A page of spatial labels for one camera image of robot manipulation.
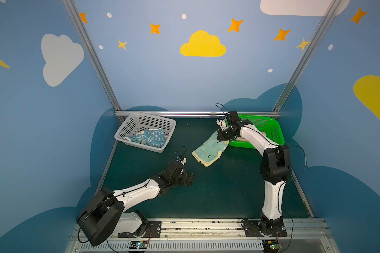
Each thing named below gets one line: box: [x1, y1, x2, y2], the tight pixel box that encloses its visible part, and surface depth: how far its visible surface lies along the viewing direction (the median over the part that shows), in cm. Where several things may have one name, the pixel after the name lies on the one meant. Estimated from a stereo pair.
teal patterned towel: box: [122, 127, 169, 149], surface depth 107 cm
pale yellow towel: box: [192, 129, 230, 167], surface depth 101 cm
